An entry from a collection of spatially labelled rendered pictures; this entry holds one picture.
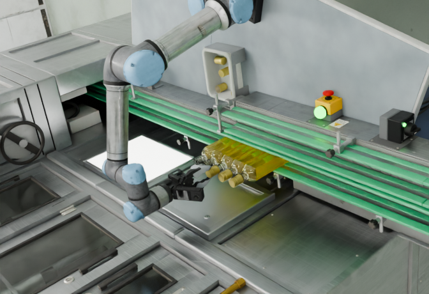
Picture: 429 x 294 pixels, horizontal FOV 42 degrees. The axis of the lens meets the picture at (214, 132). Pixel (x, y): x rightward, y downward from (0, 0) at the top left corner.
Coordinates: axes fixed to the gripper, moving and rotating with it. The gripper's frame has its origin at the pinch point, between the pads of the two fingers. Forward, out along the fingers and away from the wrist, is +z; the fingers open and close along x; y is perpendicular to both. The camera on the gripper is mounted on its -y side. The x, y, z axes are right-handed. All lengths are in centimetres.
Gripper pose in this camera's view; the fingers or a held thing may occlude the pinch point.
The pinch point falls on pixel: (209, 173)
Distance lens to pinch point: 211.1
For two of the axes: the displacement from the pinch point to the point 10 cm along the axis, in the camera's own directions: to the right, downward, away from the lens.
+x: 1.2, 8.9, 4.4
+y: -6.6, -2.6, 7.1
